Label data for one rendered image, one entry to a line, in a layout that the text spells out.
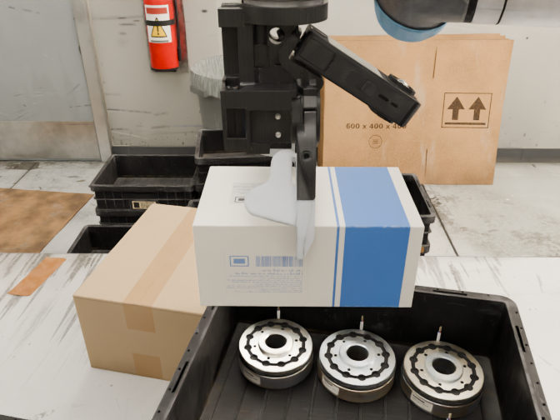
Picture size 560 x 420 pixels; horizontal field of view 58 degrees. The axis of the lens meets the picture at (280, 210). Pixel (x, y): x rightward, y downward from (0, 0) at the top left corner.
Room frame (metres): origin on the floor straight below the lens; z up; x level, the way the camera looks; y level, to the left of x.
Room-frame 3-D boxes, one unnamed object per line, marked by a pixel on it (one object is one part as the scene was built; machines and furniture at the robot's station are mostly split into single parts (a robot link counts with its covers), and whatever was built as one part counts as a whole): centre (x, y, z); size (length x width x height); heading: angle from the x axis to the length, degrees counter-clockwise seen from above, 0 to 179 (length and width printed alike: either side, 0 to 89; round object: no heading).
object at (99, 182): (1.86, 0.53, 0.31); 0.40 x 0.30 x 0.34; 89
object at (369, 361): (0.49, -0.10, 0.86); 0.05 x 0.05 x 0.01
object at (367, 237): (0.43, -0.02, 1.10); 0.20 x 0.12 x 0.09; 89
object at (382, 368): (0.49, -0.10, 0.86); 0.10 x 0.10 x 0.01
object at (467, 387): (0.47, -0.21, 0.86); 0.10 x 0.10 x 0.01
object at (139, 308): (0.75, 0.19, 0.78); 0.30 x 0.22 x 0.16; 168
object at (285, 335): (0.52, 0.01, 0.86); 0.05 x 0.05 x 0.01
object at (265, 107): (0.43, 0.00, 1.25); 0.09 x 0.08 x 0.12; 89
